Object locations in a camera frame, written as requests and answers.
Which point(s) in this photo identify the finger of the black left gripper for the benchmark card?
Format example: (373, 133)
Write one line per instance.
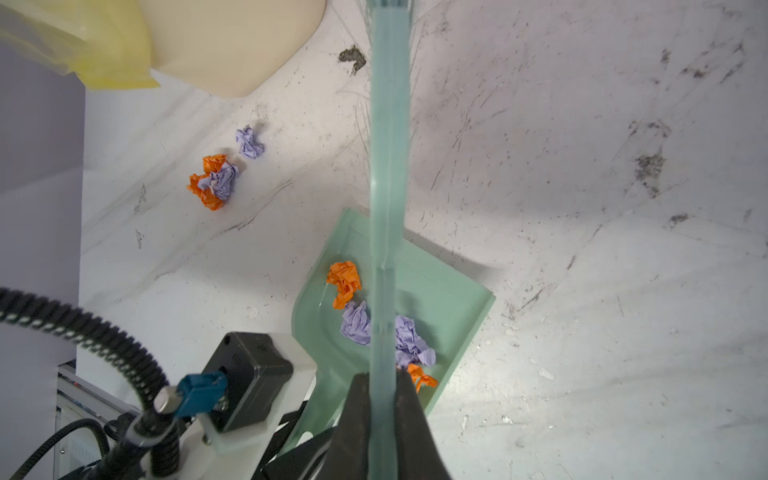
(273, 465)
(309, 456)

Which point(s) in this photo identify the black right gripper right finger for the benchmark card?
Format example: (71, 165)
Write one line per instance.
(417, 455)

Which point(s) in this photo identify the green plastic dustpan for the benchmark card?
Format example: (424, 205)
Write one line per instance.
(447, 306)

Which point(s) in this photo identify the yellow lined trash bin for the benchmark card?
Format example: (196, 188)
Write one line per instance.
(224, 48)

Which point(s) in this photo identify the orange purple scrap near bin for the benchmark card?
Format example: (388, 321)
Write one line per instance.
(215, 185)

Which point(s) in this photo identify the green hand brush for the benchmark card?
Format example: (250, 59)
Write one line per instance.
(390, 31)

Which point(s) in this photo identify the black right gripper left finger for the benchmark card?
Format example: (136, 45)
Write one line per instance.
(347, 456)

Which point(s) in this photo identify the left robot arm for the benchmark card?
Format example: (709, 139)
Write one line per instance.
(149, 442)

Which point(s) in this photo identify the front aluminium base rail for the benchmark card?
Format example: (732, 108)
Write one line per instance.
(77, 399)

